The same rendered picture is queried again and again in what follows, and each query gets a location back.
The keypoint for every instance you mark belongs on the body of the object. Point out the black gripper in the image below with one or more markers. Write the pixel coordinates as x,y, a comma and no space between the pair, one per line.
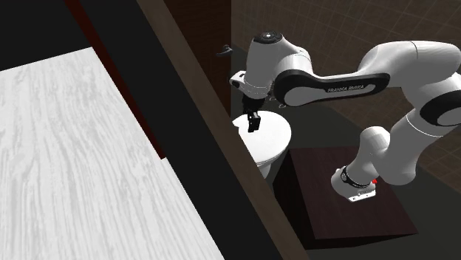
252,102

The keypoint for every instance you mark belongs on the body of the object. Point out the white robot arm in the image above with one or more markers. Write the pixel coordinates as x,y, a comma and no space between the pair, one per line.
425,61

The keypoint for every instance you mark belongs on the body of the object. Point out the dark brown robot stand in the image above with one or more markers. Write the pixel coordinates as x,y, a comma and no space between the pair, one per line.
335,219

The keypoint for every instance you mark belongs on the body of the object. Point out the white wood-grain panel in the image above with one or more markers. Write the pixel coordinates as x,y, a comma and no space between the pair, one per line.
72,162

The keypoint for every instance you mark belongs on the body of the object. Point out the brown wooden door frame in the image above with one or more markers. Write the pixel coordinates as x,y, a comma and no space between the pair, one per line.
230,144

